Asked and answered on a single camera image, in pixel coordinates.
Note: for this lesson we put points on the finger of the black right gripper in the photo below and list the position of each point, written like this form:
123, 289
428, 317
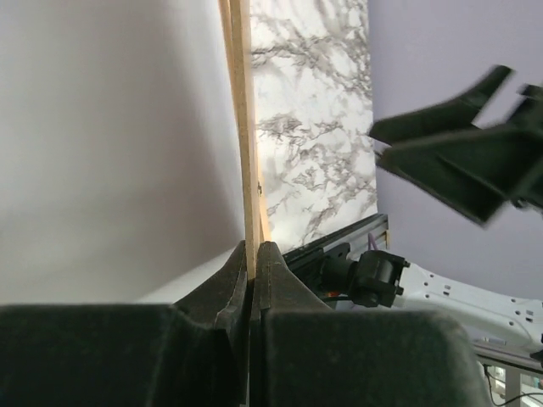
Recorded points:
455, 113
476, 171

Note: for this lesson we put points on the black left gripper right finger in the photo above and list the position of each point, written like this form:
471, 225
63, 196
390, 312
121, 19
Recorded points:
303, 353

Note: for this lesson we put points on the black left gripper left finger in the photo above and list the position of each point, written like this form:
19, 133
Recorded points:
188, 353

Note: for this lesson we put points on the brown frame backing board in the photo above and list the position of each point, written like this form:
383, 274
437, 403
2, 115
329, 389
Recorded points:
235, 23

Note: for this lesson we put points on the photo print with window scene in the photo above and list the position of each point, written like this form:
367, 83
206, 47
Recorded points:
119, 154

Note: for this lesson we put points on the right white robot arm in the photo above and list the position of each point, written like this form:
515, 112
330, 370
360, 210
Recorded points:
382, 279

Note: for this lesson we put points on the black table edge rail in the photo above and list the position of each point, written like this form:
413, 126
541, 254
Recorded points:
314, 263

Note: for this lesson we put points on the aluminium side rail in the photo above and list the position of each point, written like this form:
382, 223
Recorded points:
365, 233

